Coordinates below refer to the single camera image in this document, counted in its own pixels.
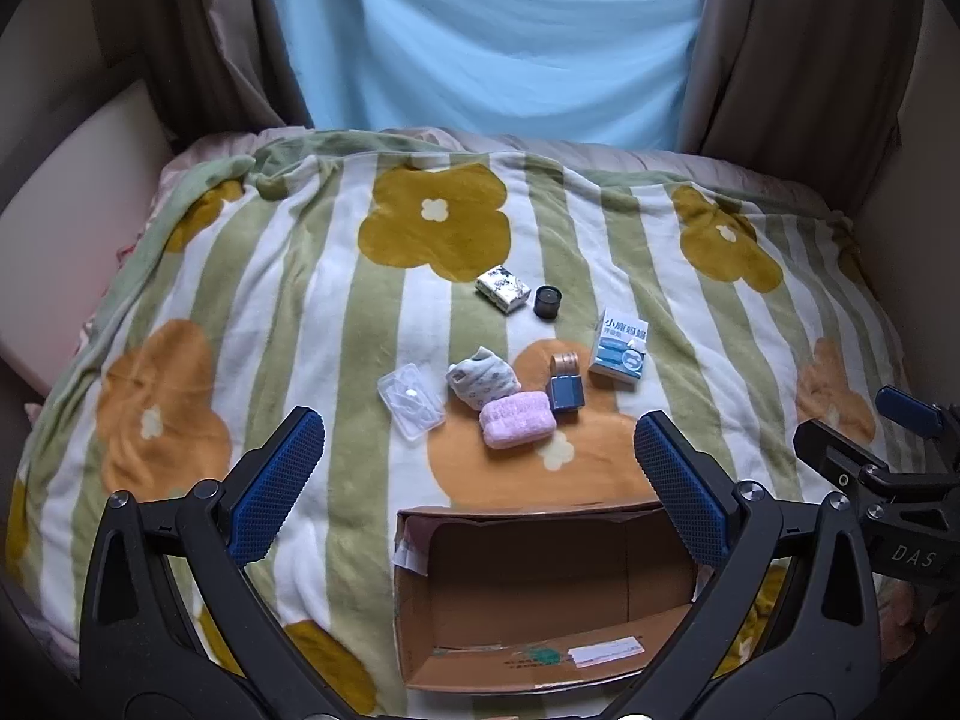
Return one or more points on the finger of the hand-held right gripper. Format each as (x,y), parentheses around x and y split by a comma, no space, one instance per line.
(907,406)
(829,454)

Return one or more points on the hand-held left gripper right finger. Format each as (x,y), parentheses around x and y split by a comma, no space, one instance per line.
(682,495)

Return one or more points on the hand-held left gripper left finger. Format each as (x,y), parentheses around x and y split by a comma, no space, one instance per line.
(277,487)

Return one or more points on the small dark blue box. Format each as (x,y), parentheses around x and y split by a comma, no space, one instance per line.
(566,394)

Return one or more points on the white and blue carton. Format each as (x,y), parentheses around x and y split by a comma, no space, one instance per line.
(619,349)

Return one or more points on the clear plastic case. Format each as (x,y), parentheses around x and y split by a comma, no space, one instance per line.
(410,399)

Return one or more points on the brown cardboard box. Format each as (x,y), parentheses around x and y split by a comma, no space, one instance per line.
(540,592)

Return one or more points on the brown tape roll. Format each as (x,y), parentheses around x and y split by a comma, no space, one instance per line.
(565,364)

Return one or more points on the pink towel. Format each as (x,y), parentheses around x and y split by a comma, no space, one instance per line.
(517,421)

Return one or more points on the white patterned cloth bundle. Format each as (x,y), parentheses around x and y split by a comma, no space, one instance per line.
(484,379)

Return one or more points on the small black jar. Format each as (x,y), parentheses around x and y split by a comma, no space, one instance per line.
(547,302)

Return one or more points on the white printed tissue pack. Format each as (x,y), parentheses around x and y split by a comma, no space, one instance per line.
(504,287)

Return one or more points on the striped floral blanket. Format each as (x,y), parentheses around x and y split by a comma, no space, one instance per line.
(315,315)

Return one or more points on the cream padded board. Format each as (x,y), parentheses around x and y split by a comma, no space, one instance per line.
(75,217)

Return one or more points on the beige curtain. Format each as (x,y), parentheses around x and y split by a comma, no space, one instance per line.
(225,37)
(787,67)

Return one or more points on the light blue curtain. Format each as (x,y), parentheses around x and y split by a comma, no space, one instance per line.
(487,37)

